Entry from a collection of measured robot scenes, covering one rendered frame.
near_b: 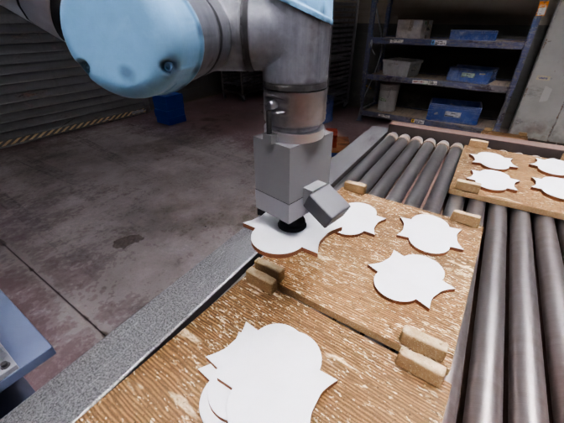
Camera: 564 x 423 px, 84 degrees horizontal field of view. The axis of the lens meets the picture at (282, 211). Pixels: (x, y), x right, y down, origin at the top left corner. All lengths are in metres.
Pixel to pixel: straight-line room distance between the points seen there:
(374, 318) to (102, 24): 0.48
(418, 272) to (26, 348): 0.68
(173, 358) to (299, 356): 0.18
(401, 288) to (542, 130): 4.42
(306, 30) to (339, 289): 0.40
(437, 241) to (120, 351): 0.61
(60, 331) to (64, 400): 1.47
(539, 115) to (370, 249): 4.32
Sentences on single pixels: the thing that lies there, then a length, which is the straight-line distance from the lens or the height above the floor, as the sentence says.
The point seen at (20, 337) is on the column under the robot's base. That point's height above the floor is 0.87.
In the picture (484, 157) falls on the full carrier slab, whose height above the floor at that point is 0.95.
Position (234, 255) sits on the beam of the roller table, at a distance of 0.67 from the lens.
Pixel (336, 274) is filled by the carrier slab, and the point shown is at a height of 0.94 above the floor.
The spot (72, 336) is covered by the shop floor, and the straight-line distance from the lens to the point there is 1.96.
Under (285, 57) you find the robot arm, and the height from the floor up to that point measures 1.30.
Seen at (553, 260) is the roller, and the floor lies 0.92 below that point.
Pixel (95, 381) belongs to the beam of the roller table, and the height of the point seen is 0.91.
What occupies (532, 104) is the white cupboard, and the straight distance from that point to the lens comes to 4.85.
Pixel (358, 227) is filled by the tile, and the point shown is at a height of 0.94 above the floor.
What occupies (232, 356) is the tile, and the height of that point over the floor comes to 0.95.
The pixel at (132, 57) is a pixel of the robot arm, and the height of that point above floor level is 1.32.
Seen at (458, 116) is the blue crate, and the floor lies 0.23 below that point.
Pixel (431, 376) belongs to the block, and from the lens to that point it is 0.49.
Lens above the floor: 1.34
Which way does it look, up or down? 32 degrees down
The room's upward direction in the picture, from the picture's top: straight up
